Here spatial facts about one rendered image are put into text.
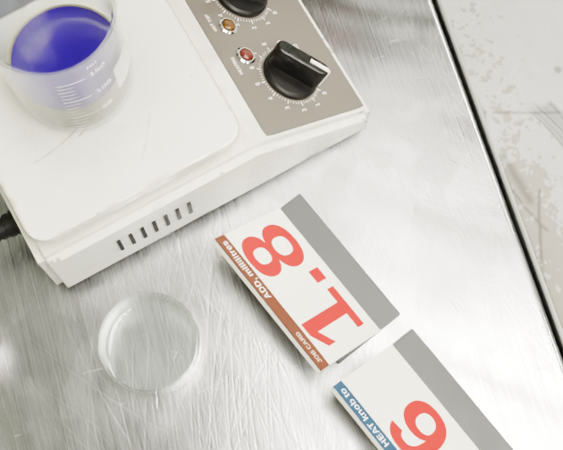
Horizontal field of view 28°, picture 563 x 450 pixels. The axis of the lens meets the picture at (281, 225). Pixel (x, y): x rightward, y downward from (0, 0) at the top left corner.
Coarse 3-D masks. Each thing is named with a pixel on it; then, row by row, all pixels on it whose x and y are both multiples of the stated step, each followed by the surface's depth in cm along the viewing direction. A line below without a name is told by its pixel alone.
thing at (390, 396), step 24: (384, 360) 61; (360, 384) 59; (384, 384) 60; (408, 384) 61; (384, 408) 59; (408, 408) 60; (432, 408) 60; (384, 432) 58; (408, 432) 58; (432, 432) 59; (456, 432) 60
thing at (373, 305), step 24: (264, 216) 63; (288, 216) 64; (312, 216) 64; (312, 240) 64; (336, 240) 64; (336, 264) 63; (360, 288) 63; (360, 312) 62; (384, 312) 62; (288, 336) 58; (312, 360) 58; (336, 360) 59
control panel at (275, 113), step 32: (192, 0) 61; (288, 0) 64; (224, 32) 61; (256, 32) 62; (288, 32) 63; (224, 64) 60; (256, 64) 61; (256, 96) 60; (320, 96) 62; (352, 96) 63; (288, 128) 60
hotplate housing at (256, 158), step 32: (192, 32) 60; (320, 32) 65; (224, 96) 59; (256, 128) 59; (320, 128) 61; (352, 128) 63; (224, 160) 58; (256, 160) 59; (288, 160) 62; (0, 192) 58; (160, 192) 57; (192, 192) 58; (224, 192) 61; (0, 224) 60; (96, 224) 57; (128, 224) 57; (160, 224) 60; (64, 256) 57; (96, 256) 59
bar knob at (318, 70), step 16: (288, 48) 60; (272, 64) 60; (288, 64) 60; (304, 64) 60; (320, 64) 60; (272, 80) 60; (288, 80) 61; (304, 80) 61; (320, 80) 61; (288, 96) 60; (304, 96) 61
